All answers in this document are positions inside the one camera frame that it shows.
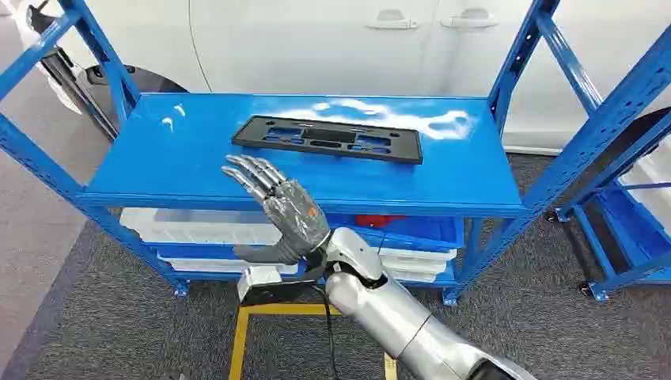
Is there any white car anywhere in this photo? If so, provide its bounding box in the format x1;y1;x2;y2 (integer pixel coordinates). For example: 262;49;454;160
0;0;671;156

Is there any white car door handle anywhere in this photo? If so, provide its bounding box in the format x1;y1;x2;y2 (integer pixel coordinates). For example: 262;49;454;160
366;9;420;31
440;7;499;29

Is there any blue wheeled shelf rack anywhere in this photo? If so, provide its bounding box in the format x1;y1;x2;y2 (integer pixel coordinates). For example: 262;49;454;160
544;107;671;304

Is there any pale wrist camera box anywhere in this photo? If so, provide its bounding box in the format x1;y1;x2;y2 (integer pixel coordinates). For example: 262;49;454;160
237;265;316;307

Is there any blue metal shelf rack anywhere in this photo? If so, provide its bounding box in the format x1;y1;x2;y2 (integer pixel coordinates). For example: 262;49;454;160
0;0;671;308

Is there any blue storage bin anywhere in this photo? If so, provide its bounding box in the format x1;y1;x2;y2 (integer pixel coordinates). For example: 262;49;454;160
324;213;465;251

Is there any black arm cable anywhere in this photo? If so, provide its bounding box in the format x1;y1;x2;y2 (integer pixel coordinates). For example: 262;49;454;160
311;283;343;380

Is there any yellow floor tape square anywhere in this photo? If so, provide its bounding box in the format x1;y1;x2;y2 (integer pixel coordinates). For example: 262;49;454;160
228;302;398;380

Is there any black plastic plate frame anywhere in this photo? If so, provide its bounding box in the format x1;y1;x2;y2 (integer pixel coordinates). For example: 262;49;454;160
231;115;424;165

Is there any red object in bin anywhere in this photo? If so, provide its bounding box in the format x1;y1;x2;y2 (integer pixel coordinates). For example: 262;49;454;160
354;214;406;230

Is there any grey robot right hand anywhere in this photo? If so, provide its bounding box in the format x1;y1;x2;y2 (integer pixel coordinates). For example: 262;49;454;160
220;154;332;265

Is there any translucent white storage bin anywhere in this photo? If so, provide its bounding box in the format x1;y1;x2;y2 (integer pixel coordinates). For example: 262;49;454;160
119;207;284;247

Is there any flat white storage bin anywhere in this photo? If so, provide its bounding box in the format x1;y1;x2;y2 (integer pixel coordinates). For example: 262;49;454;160
376;246;459;285
157;253;301;277

